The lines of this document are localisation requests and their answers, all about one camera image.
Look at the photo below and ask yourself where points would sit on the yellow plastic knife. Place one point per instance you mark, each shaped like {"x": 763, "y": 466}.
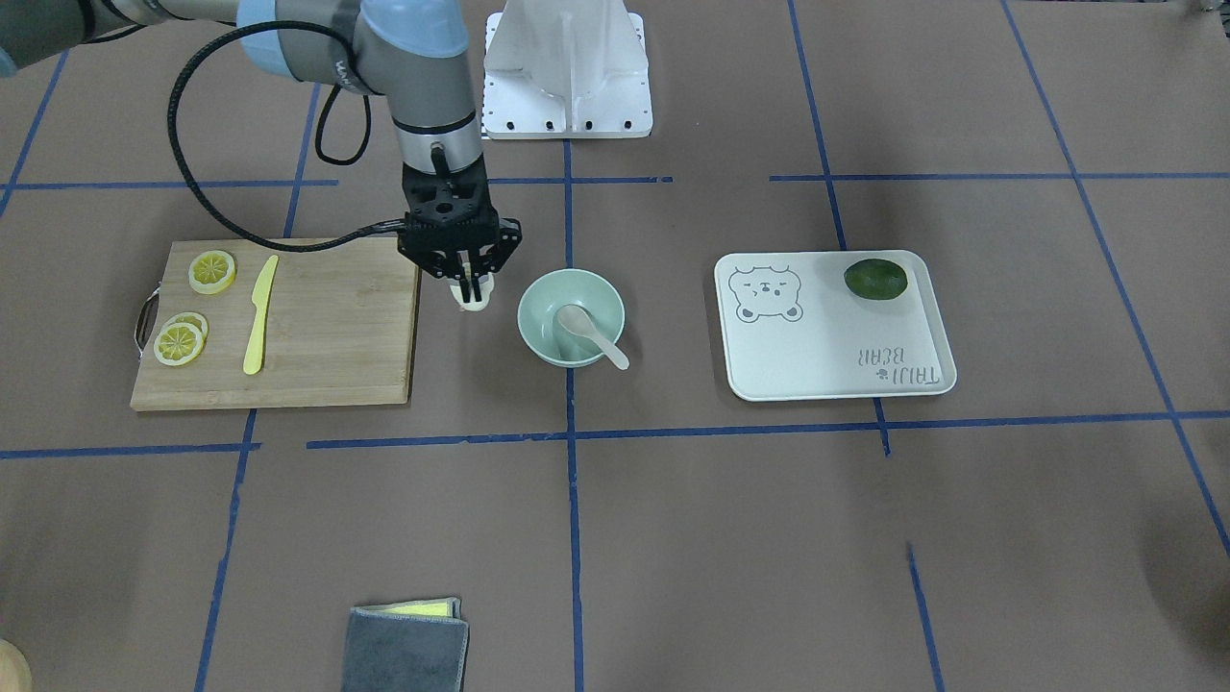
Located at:
{"x": 260, "y": 298}

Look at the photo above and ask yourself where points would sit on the lemon slice under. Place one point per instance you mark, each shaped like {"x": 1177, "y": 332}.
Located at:
{"x": 194, "y": 318}

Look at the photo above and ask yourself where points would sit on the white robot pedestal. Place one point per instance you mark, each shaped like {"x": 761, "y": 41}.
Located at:
{"x": 565, "y": 70}

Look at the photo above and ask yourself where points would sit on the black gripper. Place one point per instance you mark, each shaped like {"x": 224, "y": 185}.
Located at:
{"x": 506, "y": 237}

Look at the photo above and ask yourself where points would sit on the green ceramic bowl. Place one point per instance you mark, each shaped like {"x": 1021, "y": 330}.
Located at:
{"x": 544, "y": 304}

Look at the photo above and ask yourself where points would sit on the white steamed bun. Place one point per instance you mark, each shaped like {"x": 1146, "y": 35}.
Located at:
{"x": 473, "y": 293}

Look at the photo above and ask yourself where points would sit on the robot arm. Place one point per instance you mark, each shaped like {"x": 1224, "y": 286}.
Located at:
{"x": 413, "y": 54}

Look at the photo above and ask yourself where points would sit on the cream serving tray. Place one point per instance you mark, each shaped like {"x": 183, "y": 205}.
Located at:
{"x": 792, "y": 329}

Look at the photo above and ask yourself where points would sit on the green avocado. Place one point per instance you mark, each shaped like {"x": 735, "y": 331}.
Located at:
{"x": 876, "y": 279}

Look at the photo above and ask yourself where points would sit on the wooden cutting board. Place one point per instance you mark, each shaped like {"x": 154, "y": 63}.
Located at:
{"x": 340, "y": 330}

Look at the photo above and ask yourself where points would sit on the lemon slice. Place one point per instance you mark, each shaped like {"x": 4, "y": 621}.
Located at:
{"x": 178, "y": 344}
{"x": 211, "y": 272}

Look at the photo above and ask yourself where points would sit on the white ceramic spoon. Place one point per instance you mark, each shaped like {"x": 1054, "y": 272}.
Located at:
{"x": 576, "y": 320}

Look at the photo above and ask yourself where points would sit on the lemon slice top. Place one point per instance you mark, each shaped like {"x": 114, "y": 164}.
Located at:
{"x": 178, "y": 344}

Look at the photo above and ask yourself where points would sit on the grey folded cloth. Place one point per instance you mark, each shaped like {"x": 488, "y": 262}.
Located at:
{"x": 407, "y": 646}

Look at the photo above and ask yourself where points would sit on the lemon slice bottom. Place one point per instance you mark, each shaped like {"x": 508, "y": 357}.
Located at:
{"x": 211, "y": 272}

